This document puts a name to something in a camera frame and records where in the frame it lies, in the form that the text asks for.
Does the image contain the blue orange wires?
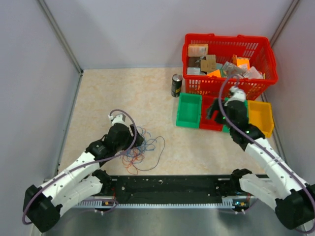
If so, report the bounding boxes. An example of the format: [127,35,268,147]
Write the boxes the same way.
[120,126,166,176]

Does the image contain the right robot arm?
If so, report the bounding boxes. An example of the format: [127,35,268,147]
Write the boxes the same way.
[206,98,315,230]

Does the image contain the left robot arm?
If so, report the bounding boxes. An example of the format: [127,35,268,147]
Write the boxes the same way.
[22,123,144,233]

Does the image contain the red bin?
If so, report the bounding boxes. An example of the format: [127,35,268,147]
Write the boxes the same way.
[199,95,223,132]

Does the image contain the right green bin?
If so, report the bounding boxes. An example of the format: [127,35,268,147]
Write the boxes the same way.
[226,101,249,129]

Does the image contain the green bin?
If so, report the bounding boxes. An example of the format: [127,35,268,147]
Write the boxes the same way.
[176,93,202,128]
[226,101,249,129]

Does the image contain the left green bin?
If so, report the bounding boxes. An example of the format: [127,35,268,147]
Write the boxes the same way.
[176,93,202,128]

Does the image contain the yellow bin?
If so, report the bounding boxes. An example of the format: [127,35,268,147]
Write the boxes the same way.
[248,100,274,138]

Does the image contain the clear plastic bags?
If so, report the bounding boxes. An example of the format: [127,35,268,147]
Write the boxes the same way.
[221,61,264,79]

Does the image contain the red plastic basket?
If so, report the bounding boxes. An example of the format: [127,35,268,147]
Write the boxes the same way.
[182,33,278,100]

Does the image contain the brown cardboard box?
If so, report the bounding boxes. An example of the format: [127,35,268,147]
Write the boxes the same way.
[200,55,217,73]

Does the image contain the dark drink can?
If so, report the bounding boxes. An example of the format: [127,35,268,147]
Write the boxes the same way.
[171,74,183,97]

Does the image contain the orange packet in basket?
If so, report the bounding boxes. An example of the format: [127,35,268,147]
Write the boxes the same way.
[232,55,251,70]

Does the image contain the orange box in basket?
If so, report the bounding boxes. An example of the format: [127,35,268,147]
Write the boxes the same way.
[188,44,209,57]

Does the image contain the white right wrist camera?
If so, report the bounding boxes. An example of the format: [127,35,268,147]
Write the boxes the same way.
[225,86,246,106]

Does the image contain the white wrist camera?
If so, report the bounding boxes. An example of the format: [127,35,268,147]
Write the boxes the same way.
[225,86,246,106]
[108,113,126,126]

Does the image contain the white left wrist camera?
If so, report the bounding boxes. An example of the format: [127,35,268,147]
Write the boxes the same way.
[108,113,126,126]

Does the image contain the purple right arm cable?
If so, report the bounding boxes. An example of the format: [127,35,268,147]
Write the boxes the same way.
[218,75,315,233]

